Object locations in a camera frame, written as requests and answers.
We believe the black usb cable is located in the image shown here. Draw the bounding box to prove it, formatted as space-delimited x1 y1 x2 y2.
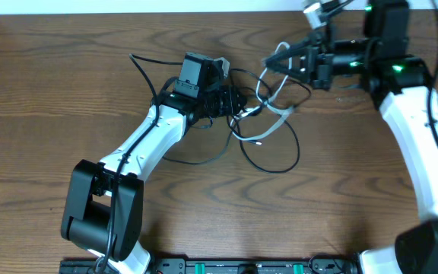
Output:
161 68 313 166
226 113 302 175

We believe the left camera black cable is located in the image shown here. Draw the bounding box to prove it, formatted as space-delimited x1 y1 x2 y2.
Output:
93 53 184 274

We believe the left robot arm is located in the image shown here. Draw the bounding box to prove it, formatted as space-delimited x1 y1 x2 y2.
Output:
61 52 246 273

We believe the white usb cable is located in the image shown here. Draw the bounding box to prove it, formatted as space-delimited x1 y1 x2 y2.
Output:
229 40 296 146

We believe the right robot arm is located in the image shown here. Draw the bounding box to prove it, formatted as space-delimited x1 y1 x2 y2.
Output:
263 0 438 273

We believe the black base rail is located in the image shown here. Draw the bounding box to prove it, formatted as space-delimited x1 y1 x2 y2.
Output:
59 256 360 274

